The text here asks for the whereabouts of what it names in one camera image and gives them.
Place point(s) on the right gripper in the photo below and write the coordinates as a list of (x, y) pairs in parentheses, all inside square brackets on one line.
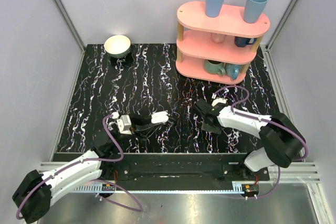
[(216, 129)]

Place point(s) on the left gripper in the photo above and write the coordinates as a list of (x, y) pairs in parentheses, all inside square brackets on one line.
[(135, 126)]

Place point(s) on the white earbud charging case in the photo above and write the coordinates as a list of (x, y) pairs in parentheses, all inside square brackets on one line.
[(159, 117)]

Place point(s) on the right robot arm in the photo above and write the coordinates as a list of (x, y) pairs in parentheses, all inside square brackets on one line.
[(281, 141)]

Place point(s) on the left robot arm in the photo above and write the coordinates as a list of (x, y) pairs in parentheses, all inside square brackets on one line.
[(39, 191)]

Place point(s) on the black marble mat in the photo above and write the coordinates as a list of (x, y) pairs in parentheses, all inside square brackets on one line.
[(147, 81)]

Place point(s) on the teal glazed mug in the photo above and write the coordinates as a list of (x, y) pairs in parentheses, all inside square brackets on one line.
[(214, 67)]

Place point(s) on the light blue butterfly mug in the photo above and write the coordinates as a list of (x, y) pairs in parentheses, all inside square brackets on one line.
[(232, 70)]

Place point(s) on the pink three-tier shelf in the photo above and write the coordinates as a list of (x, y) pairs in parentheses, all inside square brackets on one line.
[(194, 44)]

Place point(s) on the pink mug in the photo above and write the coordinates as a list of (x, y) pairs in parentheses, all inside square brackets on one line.
[(217, 38)]

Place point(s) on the dark blue mug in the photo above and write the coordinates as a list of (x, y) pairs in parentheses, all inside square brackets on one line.
[(243, 42)]

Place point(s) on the green white bowl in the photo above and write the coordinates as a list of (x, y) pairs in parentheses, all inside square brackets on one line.
[(117, 46)]

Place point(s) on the right blue tumbler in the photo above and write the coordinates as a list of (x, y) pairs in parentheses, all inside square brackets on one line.
[(253, 10)]

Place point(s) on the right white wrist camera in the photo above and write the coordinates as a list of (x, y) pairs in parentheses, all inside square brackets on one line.
[(217, 100)]

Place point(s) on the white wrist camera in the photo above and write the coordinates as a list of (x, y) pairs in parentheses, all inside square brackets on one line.
[(123, 122), (217, 100)]

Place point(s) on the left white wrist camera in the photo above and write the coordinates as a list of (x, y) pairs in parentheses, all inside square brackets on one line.
[(123, 122)]

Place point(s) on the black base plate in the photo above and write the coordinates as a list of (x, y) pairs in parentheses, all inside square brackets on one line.
[(224, 166)]

